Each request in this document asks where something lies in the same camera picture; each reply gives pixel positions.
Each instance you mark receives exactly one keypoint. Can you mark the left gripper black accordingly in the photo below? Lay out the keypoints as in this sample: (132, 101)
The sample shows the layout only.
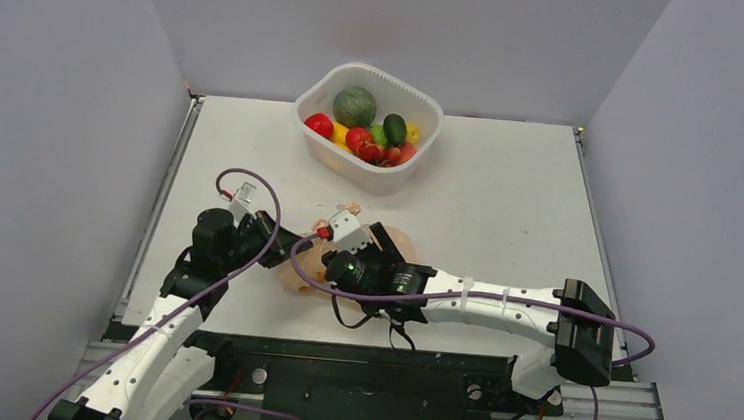
(279, 248)

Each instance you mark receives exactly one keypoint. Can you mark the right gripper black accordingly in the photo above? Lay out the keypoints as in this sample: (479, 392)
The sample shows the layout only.
(380, 256)

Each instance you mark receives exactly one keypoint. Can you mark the orange translucent plastic bag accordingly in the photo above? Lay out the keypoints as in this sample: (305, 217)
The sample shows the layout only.
(310, 263)

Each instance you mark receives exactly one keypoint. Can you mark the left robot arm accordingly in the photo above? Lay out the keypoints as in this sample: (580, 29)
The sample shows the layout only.
(151, 376)

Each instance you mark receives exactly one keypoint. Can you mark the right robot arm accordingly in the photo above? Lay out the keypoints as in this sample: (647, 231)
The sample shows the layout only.
(569, 325)

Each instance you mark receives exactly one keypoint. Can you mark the red cherries bunch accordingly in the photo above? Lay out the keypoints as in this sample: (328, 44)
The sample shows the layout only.
(378, 155)

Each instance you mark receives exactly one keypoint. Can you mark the white plastic tub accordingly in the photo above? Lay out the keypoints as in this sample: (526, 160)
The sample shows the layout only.
(392, 96)

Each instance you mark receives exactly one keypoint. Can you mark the red apple centre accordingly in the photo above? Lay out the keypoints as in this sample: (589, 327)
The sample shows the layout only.
(356, 137)

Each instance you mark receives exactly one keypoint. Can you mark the red apple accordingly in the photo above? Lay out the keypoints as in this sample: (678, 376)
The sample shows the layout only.
(321, 124)
(356, 137)

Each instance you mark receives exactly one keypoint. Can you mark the yellow fruit in tub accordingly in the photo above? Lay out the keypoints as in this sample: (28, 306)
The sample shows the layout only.
(339, 136)

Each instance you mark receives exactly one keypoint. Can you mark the yellow lemon right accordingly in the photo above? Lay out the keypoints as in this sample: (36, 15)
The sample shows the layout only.
(413, 134)

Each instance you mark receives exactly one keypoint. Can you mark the dark green avocado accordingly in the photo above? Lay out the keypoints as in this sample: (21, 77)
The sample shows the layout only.
(395, 130)

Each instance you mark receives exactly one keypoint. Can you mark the red apple left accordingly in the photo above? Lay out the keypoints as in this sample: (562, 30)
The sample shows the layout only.
(321, 124)

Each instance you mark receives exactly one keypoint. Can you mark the round green melon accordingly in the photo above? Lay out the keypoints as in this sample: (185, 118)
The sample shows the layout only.
(354, 106)

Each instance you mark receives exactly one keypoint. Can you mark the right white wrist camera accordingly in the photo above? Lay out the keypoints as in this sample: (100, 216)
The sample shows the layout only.
(346, 233)

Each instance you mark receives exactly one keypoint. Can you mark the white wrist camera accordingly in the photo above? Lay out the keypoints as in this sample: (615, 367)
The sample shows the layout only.
(346, 233)
(240, 205)

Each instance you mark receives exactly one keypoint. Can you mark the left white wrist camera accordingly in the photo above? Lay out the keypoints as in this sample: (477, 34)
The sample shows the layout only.
(240, 205)

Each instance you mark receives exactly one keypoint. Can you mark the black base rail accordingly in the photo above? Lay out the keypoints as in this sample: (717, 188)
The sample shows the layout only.
(321, 381)

